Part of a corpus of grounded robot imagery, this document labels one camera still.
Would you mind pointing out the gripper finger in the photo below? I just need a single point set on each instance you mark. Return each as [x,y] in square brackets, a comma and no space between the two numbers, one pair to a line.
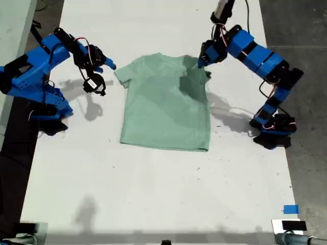
[210,61]
[98,69]
[201,60]
[110,63]

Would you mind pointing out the pale green T-shirt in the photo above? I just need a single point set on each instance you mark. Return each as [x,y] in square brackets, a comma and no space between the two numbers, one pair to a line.
[158,114]

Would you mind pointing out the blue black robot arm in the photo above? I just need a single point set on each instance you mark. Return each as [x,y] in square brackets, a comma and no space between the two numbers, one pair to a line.
[30,71]
[260,56]

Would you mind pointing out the black stand bar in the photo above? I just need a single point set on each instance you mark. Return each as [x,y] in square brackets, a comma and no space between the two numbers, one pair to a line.
[35,30]

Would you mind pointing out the pale side table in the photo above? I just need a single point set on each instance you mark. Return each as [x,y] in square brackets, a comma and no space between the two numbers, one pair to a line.
[12,30]

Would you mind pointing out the blue tape strip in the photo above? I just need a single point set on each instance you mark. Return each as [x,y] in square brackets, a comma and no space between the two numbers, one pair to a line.
[291,209]

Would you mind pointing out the flat black box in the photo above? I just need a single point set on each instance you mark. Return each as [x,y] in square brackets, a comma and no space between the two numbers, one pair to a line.
[28,227]
[293,225]

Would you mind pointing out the white plate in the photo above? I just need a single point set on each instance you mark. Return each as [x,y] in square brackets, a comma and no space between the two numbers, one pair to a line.
[276,225]

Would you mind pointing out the small black object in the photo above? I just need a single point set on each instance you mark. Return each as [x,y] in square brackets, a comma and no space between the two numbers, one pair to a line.
[166,242]

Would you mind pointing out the grey blue tube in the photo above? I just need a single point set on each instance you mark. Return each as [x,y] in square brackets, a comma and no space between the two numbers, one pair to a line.
[18,241]
[293,240]

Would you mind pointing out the black camera box with sticker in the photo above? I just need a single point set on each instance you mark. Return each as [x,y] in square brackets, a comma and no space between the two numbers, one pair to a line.
[92,84]

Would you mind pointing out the grey black camera box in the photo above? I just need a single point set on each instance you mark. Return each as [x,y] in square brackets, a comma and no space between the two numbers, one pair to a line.
[222,10]

